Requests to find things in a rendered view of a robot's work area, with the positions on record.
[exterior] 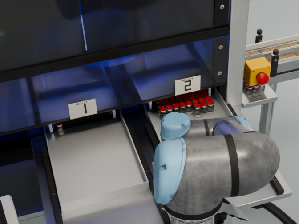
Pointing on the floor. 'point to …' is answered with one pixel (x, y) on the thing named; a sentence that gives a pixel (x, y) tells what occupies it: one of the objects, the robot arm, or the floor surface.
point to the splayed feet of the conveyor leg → (272, 208)
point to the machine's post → (236, 57)
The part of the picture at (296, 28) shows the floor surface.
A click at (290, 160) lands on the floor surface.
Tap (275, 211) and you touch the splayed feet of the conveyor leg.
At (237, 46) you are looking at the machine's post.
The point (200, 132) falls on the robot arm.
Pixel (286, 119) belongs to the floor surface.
